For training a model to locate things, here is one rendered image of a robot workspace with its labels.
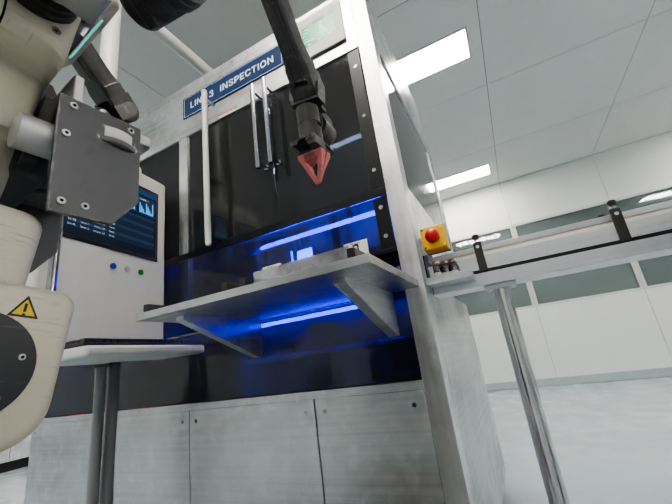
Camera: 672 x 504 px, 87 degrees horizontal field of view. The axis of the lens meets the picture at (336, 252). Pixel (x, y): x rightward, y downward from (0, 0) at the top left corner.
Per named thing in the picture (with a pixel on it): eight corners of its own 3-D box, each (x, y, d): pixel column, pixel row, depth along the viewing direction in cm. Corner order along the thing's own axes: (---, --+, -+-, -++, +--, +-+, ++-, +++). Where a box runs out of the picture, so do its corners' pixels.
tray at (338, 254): (323, 298, 114) (321, 288, 115) (399, 281, 104) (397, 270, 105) (254, 286, 85) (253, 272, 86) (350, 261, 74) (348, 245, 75)
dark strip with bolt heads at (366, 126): (382, 250, 113) (347, 55, 136) (396, 247, 111) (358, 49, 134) (381, 249, 112) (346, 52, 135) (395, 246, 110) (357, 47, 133)
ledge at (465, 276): (435, 290, 115) (434, 284, 116) (477, 282, 110) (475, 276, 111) (426, 285, 103) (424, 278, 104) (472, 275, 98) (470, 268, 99)
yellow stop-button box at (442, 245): (428, 256, 111) (424, 235, 113) (452, 250, 108) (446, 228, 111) (423, 251, 105) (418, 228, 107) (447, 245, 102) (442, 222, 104)
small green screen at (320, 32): (299, 65, 145) (294, 26, 151) (346, 40, 136) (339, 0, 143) (298, 63, 144) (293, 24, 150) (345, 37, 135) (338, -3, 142)
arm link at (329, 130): (288, 87, 90) (317, 76, 86) (312, 111, 100) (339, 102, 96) (288, 130, 87) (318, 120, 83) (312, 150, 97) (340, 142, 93)
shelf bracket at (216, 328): (256, 358, 125) (254, 321, 129) (263, 357, 124) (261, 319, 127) (175, 365, 95) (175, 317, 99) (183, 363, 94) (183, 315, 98)
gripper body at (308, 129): (335, 156, 88) (330, 131, 90) (314, 138, 79) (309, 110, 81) (313, 166, 90) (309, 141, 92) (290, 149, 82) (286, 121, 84)
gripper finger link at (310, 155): (340, 185, 85) (334, 151, 88) (325, 174, 79) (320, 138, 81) (316, 194, 88) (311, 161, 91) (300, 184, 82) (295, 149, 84)
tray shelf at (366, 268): (250, 325, 139) (250, 320, 139) (425, 289, 111) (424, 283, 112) (135, 321, 97) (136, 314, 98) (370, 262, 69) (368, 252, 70)
